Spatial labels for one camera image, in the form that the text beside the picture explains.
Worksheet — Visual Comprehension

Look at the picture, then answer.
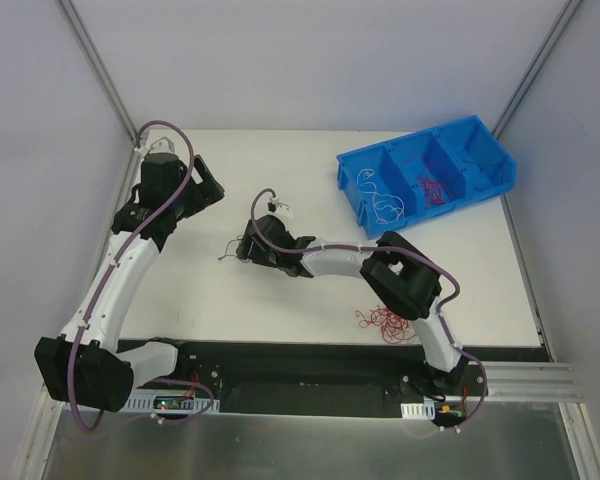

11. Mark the short dark wire piece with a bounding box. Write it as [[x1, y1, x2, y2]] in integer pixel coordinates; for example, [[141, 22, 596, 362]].
[[217, 234, 246, 262]]

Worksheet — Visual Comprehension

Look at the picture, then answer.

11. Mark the white wire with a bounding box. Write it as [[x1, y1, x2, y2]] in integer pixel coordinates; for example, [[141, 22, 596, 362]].
[[354, 167, 381, 201], [369, 197, 410, 226]]

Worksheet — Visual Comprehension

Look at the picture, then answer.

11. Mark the red blue wire bundle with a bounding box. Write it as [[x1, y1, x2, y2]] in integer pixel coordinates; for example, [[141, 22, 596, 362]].
[[354, 307, 421, 347]]

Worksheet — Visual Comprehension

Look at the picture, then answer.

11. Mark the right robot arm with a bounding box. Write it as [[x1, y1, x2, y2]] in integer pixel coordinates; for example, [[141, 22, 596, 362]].
[[236, 215, 468, 397]]

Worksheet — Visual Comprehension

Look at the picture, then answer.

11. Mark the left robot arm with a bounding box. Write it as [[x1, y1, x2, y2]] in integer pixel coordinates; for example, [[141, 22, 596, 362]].
[[34, 152, 224, 412]]

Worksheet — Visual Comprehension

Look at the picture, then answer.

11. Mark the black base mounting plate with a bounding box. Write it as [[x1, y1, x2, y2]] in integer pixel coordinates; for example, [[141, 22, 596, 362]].
[[132, 339, 496, 416]]

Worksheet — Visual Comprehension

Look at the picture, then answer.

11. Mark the blue divided plastic bin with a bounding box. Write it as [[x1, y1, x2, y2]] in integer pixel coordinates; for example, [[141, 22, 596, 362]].
[[336, 115, 517, 238]]

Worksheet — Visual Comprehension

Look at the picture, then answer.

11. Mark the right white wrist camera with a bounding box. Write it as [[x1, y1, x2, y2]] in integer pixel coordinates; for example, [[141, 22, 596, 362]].
[[267, 195, 294, 219]]

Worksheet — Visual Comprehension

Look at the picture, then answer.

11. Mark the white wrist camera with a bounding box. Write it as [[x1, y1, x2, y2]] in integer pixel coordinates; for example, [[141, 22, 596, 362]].
[[267, 195, 294, 219], [134, 136, 176, 158]]

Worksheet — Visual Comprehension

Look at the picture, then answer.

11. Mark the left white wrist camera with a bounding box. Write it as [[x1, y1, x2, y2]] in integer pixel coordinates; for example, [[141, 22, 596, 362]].
[[134, 136, 176, 158]]

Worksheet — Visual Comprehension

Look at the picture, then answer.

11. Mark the left white cable duct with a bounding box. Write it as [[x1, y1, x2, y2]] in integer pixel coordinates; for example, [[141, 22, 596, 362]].
[[120, 393, 220, 415]]

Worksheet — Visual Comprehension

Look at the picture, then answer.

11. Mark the white cable duct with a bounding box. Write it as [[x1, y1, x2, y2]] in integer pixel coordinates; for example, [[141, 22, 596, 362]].
[[120, 393, 220, 415], [400, 401, 436, 421]]

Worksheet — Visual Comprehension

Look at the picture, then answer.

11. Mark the left aluminium frame post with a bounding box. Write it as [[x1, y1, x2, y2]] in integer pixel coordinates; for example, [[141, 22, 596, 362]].
[[54, 0, 138, 141]]

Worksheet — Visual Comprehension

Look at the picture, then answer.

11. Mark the aluminium frame post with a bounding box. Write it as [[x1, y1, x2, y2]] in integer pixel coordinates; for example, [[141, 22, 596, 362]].
[[492, 0, 586, 139], [54, 0, 138, 141]]

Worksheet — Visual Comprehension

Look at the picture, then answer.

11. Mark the right white cable duct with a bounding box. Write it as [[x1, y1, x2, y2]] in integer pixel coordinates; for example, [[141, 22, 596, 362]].
[[400, 401, 436, 421]]

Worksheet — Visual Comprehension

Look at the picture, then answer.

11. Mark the right aluminium frame post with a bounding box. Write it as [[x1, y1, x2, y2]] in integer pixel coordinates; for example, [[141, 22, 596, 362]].
[[492, 0, 586, 139]]

